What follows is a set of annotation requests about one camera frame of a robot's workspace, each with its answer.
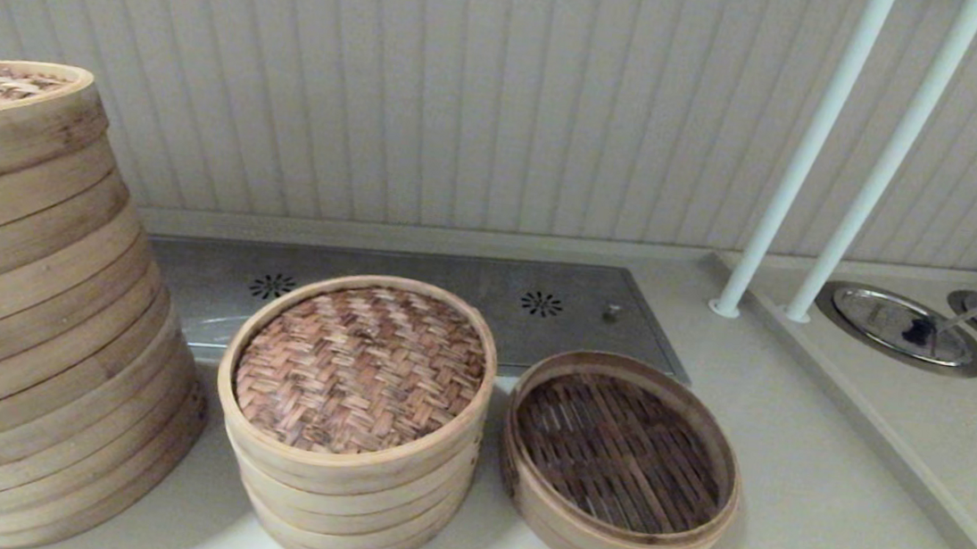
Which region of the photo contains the stainless steel steam plate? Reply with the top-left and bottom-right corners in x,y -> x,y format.
136,222 -> 702,409

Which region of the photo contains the woven bamboo steamer lid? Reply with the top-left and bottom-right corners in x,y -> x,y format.
207,261 -> 506,510

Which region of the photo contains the large woven bamboo lid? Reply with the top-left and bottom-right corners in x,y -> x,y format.
0,59 -> 117,214

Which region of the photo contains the white metal pole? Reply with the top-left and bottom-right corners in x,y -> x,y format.
782,0 -> 977,339
707,0 -> 898,332

